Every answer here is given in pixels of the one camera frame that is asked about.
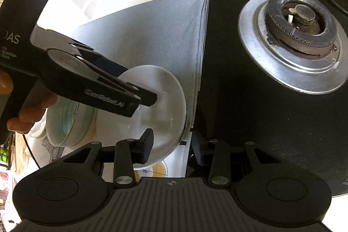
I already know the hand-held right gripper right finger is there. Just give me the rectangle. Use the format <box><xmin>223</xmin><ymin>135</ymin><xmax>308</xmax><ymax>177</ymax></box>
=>
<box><xmin>192</xmin><ymin>131</ymin><xmax>283</xmax><ymax>186</ymax></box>

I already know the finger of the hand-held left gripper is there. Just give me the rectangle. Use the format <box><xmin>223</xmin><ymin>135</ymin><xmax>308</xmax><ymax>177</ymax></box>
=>
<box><xmin>58</xmin><ymin>69</ymin><xmax>141</xmax><ymax>117</ymax></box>
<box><xmin>69</xmin><ymin>42</ymin><xmax>158</xmax><ymax>107</ymax></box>

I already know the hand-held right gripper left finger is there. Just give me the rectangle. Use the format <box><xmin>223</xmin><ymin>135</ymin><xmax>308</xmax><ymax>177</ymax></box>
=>
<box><xmin>62</xmin><ymin>128</ymin><xmax>154</xmax><ymax>187</ymax></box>

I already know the white bowl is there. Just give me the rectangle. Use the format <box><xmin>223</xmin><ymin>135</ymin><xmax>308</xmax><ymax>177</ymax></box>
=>
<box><xmin>96</xmin><ymin>65</ymin><xmax>187</xmax><ymax>170</ymax></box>

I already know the cream bowl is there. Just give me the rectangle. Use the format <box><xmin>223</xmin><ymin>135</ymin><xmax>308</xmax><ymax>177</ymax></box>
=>
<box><xmin>46</xmin><ymin>100</ymin><xmax>98</xmax><ymax>148</ymax></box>

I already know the blue swirl plate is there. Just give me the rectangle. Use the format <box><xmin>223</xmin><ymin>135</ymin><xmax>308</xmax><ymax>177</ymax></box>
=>
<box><xmin>48</xmin><ymin>100</ymin><xmax>82</xmax><ymax>140</ymax></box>

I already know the person's left hand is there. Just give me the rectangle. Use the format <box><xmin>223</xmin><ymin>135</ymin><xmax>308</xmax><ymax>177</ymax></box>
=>
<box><xmin>0</xmin><ymin>70</ymin><xmax>58</xmax><ymax>135</ymax></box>

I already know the yellow round object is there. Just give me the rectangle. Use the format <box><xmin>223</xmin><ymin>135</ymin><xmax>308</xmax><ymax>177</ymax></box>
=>
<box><xmin>140</xmin><ymin>160</ymin><xmax>171</xmax><ymax>178</ymax></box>

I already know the black gas stove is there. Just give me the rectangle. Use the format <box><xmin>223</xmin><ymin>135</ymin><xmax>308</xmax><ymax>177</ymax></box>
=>
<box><xmin>185</xmin><ymin>0</ymin><xmax>348</xmax><ymax>197</ymax></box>

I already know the grey mat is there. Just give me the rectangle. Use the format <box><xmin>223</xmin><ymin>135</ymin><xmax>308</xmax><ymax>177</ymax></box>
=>
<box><xmin>72</xmin><ymin>0</ymin><xmax>210</xmax><ymax>145</ymax></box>

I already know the patterned cloth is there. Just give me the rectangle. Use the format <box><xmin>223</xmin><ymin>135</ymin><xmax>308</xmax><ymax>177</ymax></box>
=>
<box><xmin>41</xmin><ymin>137</ymin><xmax>66</xmax><ymax>164</ymax></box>

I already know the beige wooden board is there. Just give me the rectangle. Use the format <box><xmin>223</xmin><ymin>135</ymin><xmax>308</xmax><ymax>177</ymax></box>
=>
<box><xmin>13</xmin><ymin>134</ymin><xmax>36</xmax><ymax>176</ymax></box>

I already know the green object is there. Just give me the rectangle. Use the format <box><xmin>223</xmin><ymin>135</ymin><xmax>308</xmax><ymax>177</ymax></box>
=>
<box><xmin>0</xmin><ymin>146</ymin><xmax>9</xmax><ymax>165</ymax></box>

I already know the silver gas burner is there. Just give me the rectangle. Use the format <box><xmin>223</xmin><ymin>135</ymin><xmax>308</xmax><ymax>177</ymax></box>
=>
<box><xmin>238</xmin><ymin>0</ymin><xmax>341</xmax><ymax>94</ymax></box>

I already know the black cable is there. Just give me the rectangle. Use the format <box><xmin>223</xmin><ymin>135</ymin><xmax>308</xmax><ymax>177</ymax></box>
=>
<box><xmin>23</xmin><ymin>133</ymin><xmax>42</xmax><ymax>169</ymax></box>

